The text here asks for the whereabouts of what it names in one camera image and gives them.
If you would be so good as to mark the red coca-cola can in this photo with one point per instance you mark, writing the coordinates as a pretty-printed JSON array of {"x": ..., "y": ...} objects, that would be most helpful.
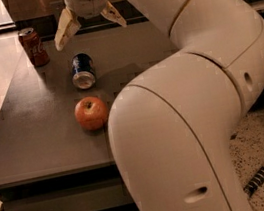
[{"x": 33, "y": 46}]

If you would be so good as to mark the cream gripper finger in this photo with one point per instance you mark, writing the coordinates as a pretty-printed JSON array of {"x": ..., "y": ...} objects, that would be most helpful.
[
  {"x": 111, "y": 13},
  {"x": 66, "y": 29}
]

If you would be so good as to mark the upper grey drawer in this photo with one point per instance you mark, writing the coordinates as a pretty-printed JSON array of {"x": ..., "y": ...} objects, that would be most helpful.
[{"x": 94, "y": 197}]

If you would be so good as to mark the blue pepsi can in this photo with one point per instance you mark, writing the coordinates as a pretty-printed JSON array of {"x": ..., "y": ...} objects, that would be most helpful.
[{"x": 83, "y": 74}]

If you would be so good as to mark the red apple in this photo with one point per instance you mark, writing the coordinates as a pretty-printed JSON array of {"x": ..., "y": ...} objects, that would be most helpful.
[{"x": 91, "y": 113}]

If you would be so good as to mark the grey drawer cabinet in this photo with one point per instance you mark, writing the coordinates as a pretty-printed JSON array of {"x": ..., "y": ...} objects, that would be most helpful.
[{"x": 42, "y": 147}]

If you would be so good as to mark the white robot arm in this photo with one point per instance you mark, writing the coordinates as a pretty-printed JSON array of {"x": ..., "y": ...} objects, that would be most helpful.
[{"x": 169, "y": 128}]

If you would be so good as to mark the white power strip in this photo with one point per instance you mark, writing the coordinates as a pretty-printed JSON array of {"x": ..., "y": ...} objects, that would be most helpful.
[{"x": 255, "y": 182}]

